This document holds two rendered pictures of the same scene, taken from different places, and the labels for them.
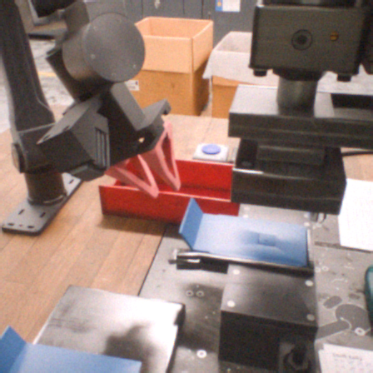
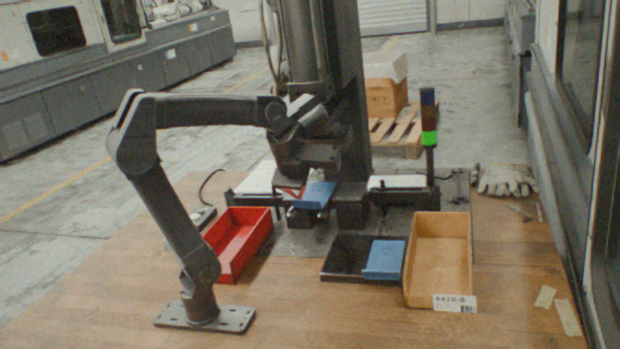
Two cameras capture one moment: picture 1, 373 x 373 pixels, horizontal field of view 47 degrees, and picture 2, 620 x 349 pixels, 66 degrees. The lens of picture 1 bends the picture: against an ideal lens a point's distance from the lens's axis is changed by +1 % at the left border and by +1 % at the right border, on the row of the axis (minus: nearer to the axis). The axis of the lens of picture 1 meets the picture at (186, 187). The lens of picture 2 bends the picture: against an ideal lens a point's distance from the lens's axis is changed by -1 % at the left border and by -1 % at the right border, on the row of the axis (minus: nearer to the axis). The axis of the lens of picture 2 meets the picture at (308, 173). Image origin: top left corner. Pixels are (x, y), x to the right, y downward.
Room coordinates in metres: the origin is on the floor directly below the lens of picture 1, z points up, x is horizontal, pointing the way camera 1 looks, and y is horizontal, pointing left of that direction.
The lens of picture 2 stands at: (0.30, 0.99, 1.51)
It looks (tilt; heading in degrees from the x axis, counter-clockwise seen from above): 23 degrees down; 277
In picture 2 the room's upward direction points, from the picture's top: 8 degrees counter-clockwise
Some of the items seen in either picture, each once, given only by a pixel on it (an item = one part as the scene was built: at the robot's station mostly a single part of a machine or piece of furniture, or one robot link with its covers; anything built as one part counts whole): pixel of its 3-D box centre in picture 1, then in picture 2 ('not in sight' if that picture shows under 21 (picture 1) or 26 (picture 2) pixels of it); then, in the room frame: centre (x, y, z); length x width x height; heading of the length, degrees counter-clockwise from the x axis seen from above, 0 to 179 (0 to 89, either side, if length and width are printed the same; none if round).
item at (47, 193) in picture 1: (44, 181); (199, 302); (0.64, 0.25, 0.94); 0.20 x 0.07 x 0.08; 168
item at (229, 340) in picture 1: (268, 281); (327, 207); (0.39, -0.11, 0.94); 0.20 x 0.10 x 0.07; 168
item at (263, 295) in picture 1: (272, 256); (326, 192); (0.39, -0.11, 0.98); 0.20 x 0.10 x 0.01; 168
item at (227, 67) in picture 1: (256, 80); not in sight; (2.84, -0.49, 0.40); 0.69 x 0.60 x 0.50; 163
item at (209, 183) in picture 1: (179, 190); (232, 242); (0.62, 0.01, 0.93); 0.25 x 0.12 x 0.06; 78
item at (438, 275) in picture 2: not in sight; (441, 258); (0.15, 0.15, 0.93); 0.25 x 0.13 x 0.08; 78
